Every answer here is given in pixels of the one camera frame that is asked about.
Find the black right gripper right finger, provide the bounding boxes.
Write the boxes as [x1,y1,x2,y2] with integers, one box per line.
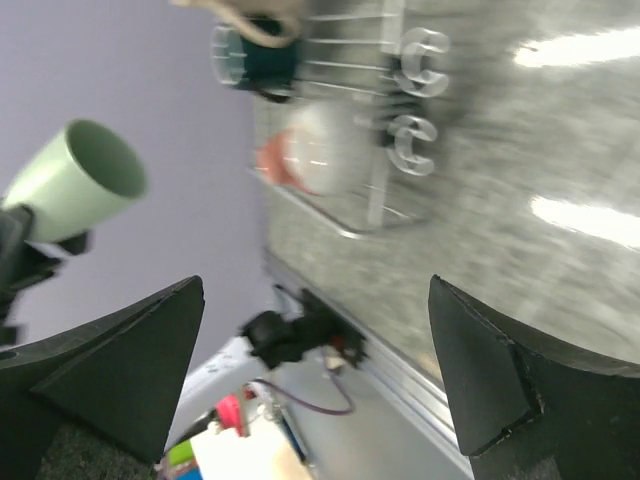
[428,276,639,479]

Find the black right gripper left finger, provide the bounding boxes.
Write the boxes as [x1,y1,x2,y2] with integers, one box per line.
[1,276,205,479]

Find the silver wire dish rack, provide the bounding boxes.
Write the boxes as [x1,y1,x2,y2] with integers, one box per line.
[249,0,451,241]

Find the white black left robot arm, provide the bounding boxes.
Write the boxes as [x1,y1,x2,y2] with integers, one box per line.
[1,206,332,448]

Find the dark green mug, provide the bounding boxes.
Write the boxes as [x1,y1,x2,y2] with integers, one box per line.
[210,15,301,104]

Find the beige speckled round mug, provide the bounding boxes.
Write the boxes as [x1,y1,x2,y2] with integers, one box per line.
[285,99,368,196]

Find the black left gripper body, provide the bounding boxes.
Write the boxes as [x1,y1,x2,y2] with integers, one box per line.
[1,207,66,345]

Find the pink white mug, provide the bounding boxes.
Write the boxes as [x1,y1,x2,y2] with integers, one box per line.
[256,131,299,188]

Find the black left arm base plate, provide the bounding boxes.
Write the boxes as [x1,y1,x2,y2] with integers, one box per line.
[294,289,366,368]

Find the beige dragon pattern mug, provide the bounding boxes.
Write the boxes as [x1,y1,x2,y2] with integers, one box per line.
[171,0,307,48]

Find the light green mug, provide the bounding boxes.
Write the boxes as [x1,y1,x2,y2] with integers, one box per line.
[1,119,148,244]

